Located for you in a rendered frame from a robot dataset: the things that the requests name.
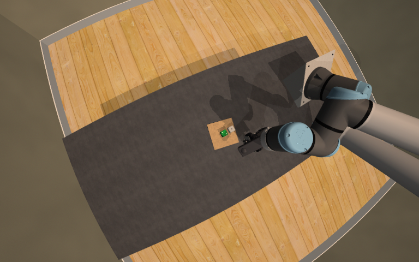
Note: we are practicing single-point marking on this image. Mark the orange flat mat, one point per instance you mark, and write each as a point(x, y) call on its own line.
point(217, 140)

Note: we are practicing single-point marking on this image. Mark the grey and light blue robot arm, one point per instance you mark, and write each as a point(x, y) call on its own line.
point(348, 118)

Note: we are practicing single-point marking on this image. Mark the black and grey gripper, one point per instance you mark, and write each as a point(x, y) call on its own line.
point(251, 136)

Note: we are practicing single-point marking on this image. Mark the green die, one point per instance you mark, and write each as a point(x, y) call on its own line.
point(223, 133)

